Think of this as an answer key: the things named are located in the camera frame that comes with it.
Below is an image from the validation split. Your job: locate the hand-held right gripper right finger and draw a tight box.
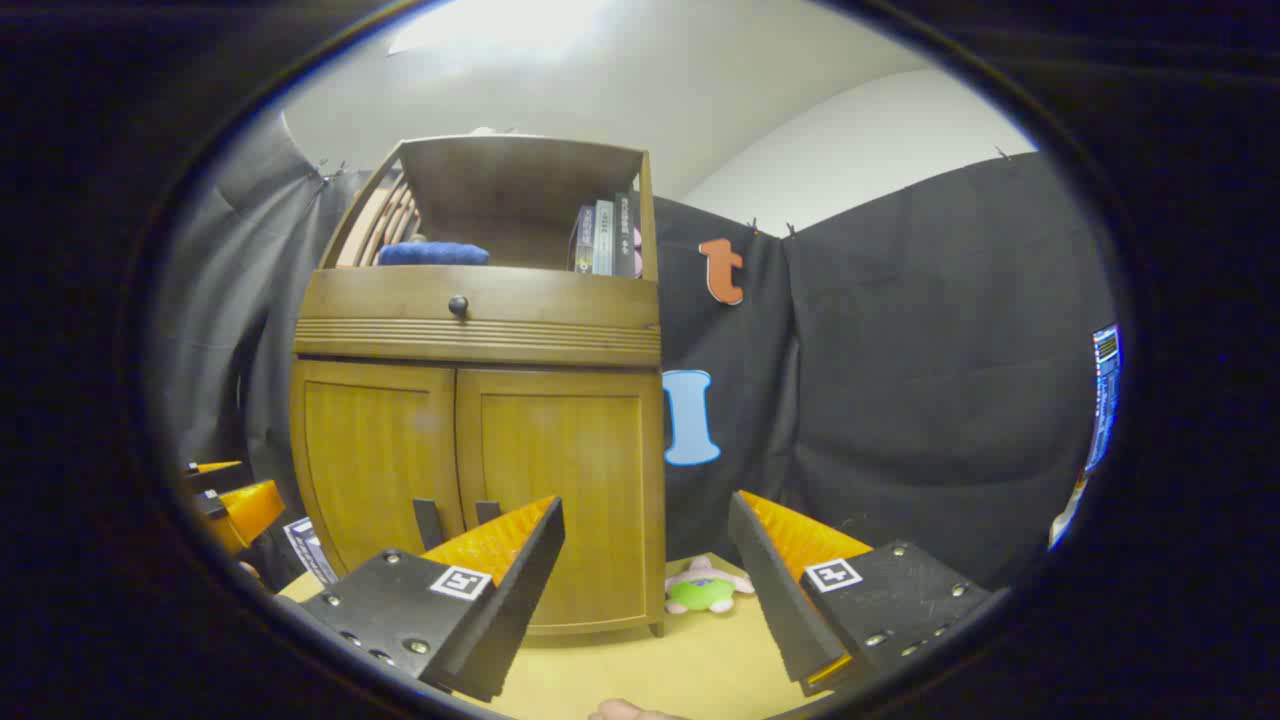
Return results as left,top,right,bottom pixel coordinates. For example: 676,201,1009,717
727,489,993,699

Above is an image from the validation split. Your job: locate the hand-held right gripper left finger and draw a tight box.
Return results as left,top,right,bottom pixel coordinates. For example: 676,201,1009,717
298,495,567,703

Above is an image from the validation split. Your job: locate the wooden cabinet door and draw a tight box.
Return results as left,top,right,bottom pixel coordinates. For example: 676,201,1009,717
292,358,467,579
455,367,663,633

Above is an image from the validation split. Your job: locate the wooden double-door shoe cabinet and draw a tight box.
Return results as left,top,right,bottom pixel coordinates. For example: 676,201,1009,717
288,133,669,638

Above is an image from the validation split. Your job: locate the green and pink plush toy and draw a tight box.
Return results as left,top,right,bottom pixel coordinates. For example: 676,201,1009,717
665,557,756,616

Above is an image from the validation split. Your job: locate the black backdrop cloth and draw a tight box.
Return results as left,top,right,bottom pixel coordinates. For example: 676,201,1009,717
150,115,1121,591

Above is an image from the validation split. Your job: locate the wooden drawer with black knob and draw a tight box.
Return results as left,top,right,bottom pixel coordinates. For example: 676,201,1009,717
300,265,662,331

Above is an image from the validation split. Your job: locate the blue folded cloth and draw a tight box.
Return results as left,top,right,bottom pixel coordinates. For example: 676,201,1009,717
377,241,491,267

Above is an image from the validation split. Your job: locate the computer monitor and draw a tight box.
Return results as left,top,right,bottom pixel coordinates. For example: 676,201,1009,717
1050,322,1123,549

